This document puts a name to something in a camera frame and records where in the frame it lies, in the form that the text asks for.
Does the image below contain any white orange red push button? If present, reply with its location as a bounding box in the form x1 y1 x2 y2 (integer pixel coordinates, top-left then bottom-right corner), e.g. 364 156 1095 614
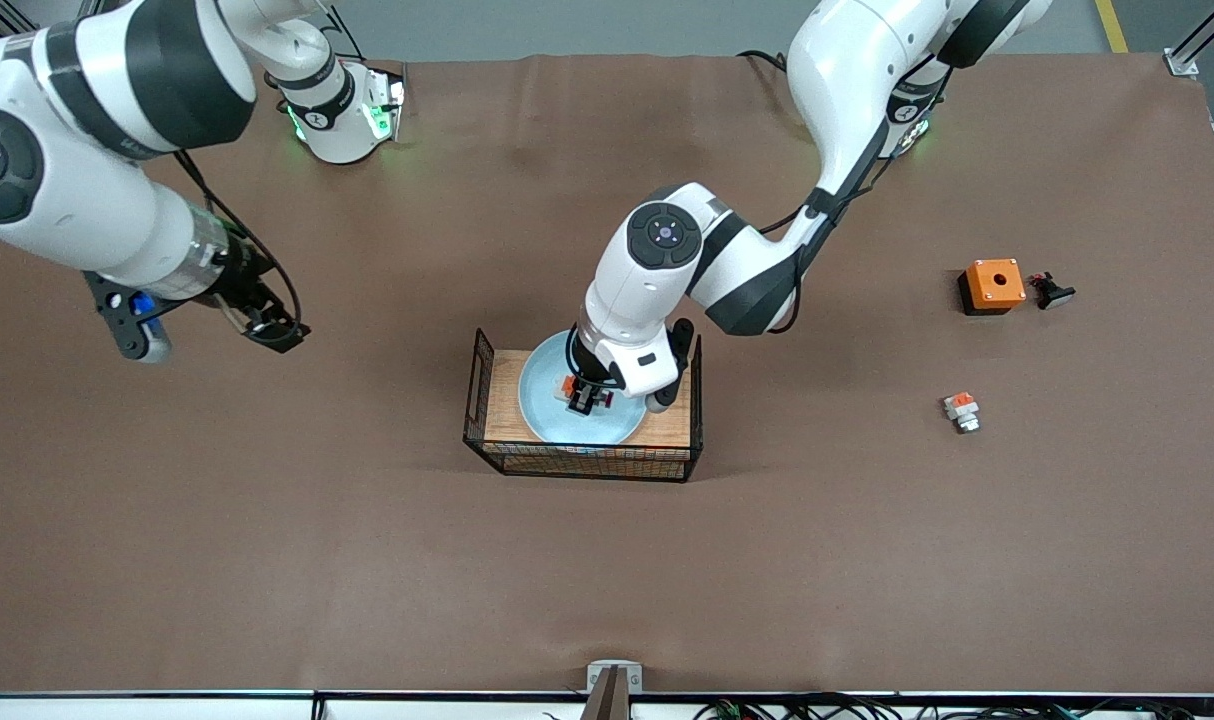
559 374 616 413

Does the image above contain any light blue round plate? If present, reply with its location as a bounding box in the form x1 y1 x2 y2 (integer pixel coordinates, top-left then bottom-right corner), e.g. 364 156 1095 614
518 330 652 447

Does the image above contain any arm base control box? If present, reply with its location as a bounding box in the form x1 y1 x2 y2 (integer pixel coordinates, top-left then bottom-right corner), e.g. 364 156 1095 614
362 62 408 143

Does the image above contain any orange button box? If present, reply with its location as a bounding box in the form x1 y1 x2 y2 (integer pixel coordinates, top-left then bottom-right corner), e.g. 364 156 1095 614
957 258 1027 317

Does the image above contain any black push button head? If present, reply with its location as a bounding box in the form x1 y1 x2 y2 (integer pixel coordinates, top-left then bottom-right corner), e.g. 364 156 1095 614
1029 270 1078 311

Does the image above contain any wooden board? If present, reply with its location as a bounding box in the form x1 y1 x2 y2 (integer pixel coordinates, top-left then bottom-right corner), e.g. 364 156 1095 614
484 350 693 449

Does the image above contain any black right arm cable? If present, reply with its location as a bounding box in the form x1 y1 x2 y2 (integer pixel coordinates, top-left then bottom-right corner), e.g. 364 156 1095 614
172 150 303 331

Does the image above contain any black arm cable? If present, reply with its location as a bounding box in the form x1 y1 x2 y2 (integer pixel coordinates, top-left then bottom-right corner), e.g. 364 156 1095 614
172 150 303 331
762 150 893 336

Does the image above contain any black wire basket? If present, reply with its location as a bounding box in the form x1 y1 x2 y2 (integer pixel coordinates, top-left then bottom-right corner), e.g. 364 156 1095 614
463 328 705 484

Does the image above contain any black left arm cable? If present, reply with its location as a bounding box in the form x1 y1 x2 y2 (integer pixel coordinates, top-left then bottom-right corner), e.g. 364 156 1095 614
762 150 893 336

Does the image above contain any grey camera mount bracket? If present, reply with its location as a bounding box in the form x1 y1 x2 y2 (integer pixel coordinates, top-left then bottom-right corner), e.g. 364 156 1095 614
586 660 644 720

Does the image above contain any black cable bundle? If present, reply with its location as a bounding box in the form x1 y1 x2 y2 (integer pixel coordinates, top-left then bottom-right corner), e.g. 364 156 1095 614
692 692 1198 720

